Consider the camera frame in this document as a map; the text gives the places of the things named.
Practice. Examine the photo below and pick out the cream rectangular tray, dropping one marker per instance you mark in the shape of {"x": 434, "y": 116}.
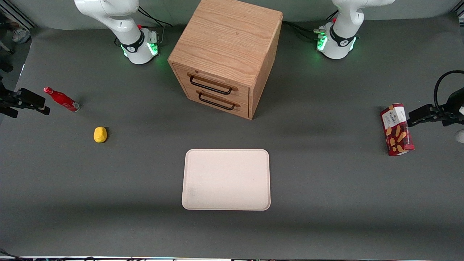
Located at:
{"x": 226, "y": 179}

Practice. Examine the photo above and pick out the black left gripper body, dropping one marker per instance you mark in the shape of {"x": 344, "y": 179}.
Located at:
{"x": 451, "y": 108}

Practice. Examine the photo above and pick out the white grey shoe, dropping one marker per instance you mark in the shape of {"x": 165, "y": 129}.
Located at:
{"x": 21, "y": 35}

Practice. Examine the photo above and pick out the aluminium frame rail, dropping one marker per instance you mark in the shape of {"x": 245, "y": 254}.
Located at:
{"x": 18, "y": 14}

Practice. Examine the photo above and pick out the yellow lemon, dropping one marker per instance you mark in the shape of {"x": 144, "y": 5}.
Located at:
{"x": 100, "y": 135}

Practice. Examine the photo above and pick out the wooden drawer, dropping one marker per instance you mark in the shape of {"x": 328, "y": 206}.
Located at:
{"x": 243, "y": 110}
{"x": 180, "y": 74}

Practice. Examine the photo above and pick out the wooden drawer cabinet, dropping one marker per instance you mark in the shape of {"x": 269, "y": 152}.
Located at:
{"x": 228, "y": 40}

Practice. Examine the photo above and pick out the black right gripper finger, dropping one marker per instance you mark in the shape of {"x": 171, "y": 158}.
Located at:
{"x": 32, "y": 100}
{"x": 8, "y": 112}

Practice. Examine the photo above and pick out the red coke bottle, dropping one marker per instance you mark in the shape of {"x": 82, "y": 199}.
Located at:
{"x": 63, "y": 99}

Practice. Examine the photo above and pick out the red shortbread cookie box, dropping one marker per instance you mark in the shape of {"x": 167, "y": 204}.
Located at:
{"x": 397, "y": 134}

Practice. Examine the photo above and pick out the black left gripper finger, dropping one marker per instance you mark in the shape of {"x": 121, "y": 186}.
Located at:
{"x": 453, "y": 120}
{"x": 422, "y": 115}

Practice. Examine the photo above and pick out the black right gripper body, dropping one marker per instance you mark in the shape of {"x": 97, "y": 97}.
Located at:
{"x": 7, "y": 100}

